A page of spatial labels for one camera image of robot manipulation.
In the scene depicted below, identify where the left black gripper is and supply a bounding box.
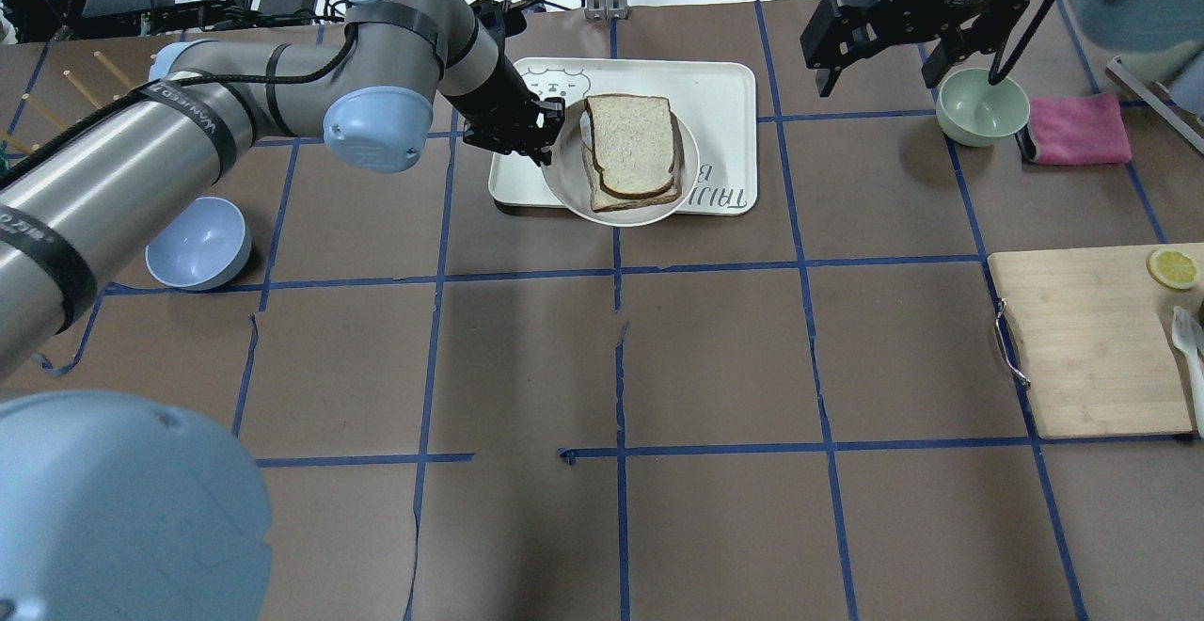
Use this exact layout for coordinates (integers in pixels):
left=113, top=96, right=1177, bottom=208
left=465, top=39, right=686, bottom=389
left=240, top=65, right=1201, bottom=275
left=461, top=94, right=566, bottom=167

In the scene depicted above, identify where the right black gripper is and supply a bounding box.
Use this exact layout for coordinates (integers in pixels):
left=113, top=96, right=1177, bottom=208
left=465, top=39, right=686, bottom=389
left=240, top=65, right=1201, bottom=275
left=799, top=0, right=1034, bottom=99

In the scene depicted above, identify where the cream round plate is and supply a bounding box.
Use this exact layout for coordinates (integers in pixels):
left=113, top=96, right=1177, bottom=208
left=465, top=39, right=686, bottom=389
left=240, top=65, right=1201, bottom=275
left=543, top=97, right=700, bottom=227

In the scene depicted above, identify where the bread slice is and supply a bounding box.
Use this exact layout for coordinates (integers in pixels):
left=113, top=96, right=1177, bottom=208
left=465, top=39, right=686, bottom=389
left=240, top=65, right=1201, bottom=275
left=582, top=141, right=681, bottom=213
left=582, top=93, right=678, bottom=199

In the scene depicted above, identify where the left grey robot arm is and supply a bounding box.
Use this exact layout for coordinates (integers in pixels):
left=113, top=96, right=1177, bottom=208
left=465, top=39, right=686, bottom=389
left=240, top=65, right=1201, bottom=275
left=1, top=0, right=566, bottom=620

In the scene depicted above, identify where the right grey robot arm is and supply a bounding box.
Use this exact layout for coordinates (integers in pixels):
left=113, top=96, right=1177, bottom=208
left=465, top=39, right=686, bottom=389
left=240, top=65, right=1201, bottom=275
left=799, top=0, right=1203, bottom=97

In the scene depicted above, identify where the green bowl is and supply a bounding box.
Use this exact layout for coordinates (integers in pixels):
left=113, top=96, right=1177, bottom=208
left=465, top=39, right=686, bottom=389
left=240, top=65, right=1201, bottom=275
left=936, top=69, right=1031, bottom=148

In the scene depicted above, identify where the cream bear serving tray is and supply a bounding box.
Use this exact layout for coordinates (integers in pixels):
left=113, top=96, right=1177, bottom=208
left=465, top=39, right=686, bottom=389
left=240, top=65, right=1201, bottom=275
left=486, top=57, right=759, bottom=215

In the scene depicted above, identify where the pink folded cloth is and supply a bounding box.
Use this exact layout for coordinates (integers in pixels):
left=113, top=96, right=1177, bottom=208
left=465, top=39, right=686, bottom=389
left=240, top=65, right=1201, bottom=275
left=1014, top=91, right=1133, bottom=167

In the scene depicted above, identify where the wooden cutting board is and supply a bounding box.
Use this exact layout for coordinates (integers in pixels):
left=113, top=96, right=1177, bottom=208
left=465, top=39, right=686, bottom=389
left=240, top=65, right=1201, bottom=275
left=988, top=243, right=1202, bottom=439

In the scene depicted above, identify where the lemon half slice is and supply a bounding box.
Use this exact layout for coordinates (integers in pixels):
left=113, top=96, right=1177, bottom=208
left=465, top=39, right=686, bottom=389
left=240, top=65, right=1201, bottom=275
left=1147, top=247, right=1202, bottom=292

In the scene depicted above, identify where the blue bowl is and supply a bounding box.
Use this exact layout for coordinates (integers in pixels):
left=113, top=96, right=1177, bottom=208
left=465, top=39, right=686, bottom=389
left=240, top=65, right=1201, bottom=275
left=144, top=196, right=253, bottom=292

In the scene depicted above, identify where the wooden cup rack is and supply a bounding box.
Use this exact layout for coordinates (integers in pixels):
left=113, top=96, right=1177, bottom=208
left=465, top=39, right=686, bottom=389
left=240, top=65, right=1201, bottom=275
left=1, top=39, right=165, bottom=156

